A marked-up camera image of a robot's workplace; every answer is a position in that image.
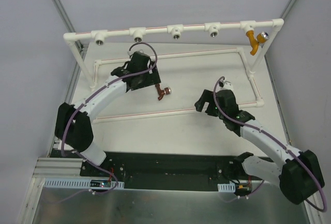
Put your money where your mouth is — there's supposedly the brown water faucet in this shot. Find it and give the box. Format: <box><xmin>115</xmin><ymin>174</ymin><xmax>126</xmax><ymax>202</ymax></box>
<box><xmin>155</xmin><ymin>84</ymin><xmax>172</xmax><ymax>101</ymax></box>

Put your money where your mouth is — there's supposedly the white PVC pipe frame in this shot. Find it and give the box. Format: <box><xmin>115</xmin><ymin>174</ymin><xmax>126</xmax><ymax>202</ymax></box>
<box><xmin>63</xmin><ymin>19</ymin><xmax>284</xmax><ymax>125</ymax></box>

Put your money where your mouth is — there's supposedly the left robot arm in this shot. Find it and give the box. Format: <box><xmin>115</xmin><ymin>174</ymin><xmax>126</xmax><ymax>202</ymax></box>
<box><xmin>55</xmin><ymin>51</ymin><xmax>161</xmax><ymax>177</ymax></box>

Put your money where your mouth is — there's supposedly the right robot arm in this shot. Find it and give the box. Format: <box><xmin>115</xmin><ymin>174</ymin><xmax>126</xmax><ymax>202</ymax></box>
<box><xmin>194</xmin><ymin>89</ymin><xmax>326</xmax><ymax>205</ymax></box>

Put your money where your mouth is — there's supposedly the yellow water faucet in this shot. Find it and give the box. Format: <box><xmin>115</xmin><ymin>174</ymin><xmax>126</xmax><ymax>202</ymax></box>
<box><xmin>246</xmin><ymin>30</ymin><xmax>269</xmax><ymax>56</ymax></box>

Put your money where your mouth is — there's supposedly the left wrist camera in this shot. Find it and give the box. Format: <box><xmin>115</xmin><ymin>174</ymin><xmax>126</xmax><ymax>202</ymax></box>
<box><xmin>128</xmin><ymin>50</ymin><xmax>144</xmax><ymax>57</ymax></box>

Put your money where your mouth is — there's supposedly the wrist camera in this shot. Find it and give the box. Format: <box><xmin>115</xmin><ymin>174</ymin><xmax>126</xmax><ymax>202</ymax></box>
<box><xmin>128</xmin><ymin>50</ymin><xmax>144</xmax><ymax>57</ymax></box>
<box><xmin>218</xmin><ymin>79</ymin><xmax>234</xmax><ymax>91</ymax></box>

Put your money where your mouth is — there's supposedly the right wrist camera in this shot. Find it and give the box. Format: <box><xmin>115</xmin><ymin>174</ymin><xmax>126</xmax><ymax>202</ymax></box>
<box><xmin>218</xmin><ymin>79</ymin><xmax>234</xmax><ymax>91</ymax></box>

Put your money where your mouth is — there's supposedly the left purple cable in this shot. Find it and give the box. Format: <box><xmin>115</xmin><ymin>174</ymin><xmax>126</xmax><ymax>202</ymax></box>
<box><xmin>61</xmin><ymin>42</ymin><xmax>158</xmax><ymax>159</ymax></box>

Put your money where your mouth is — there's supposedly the right white cable duct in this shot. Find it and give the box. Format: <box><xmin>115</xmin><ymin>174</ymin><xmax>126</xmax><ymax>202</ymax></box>
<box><xmin>217</xmin><ymin>183</ymin><xmax>236</xmax><ymax>193</ymax></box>

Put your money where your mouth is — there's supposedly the white cable duct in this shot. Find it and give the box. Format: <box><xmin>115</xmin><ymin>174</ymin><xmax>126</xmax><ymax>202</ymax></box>
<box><xmin>44</xmin><ymin>178</ymin><xmax>125</xmax><ymax>189</ymax></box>
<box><xmin>217</xmin><ymin>183</ymin><xmax>236</xmax><ymax>193</ymax></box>

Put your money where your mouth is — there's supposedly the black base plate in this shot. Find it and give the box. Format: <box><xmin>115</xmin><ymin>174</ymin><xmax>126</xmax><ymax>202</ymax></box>
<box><xmin>50</xmin><ymin>151</ymin><xmax>263</xmax><ymax>191</ymax></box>

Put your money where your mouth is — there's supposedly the aluminium profile rail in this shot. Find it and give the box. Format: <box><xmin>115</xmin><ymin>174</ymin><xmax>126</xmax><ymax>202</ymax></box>
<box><xmin>33</xmin><ymin>157</ymin><xmax>83</xmax><ymax>178</ymax></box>

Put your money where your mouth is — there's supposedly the left white cable duct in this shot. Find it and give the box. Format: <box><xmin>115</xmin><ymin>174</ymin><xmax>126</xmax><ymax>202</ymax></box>
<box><xmin>44</xmin><ymin>178</ymin><xmax>125</xmax><ymax>189</ymax></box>

